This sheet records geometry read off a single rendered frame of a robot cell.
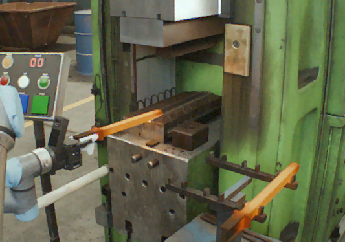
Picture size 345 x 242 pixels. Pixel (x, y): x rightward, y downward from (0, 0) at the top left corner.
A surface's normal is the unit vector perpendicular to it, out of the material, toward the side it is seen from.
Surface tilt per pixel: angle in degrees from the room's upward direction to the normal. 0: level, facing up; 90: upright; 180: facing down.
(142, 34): 90
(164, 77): 90
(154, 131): 90
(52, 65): 60
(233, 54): 90
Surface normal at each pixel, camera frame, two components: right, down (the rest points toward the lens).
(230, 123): -0.59, 0.28
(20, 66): -0.18, -0.18
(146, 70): 0.80, 0.21
